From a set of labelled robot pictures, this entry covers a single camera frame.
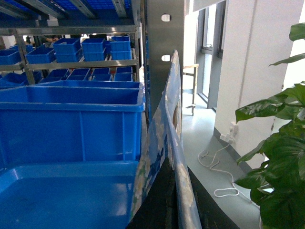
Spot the blue plastic tray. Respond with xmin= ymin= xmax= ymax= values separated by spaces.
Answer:
xmin=0 ymin=161 xmax=138 ymax=229

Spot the steel rack upright post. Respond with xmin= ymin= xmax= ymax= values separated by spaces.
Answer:
xmin=145 ymin=0 xmax=184 ymax=115

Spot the flower gift bag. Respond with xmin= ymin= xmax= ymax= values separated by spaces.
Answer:
xmin=131 ymin=50 xmax=202 ymax=229

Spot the green potted plant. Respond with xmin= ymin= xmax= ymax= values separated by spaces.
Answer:
xmin=234 ymin=22 xmax=305 ymax=229

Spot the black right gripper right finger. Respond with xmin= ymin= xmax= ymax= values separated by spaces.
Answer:
xmin=188 ymin=167 xmax=239 ymax=229

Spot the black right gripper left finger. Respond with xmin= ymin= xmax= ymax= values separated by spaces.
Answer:
xmin=126 ymin=158 xmax=178 ymax=229

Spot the large blue plastic bin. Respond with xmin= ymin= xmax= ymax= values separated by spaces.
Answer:
xmin=0 ymin=86 xmax=144 ymax=168

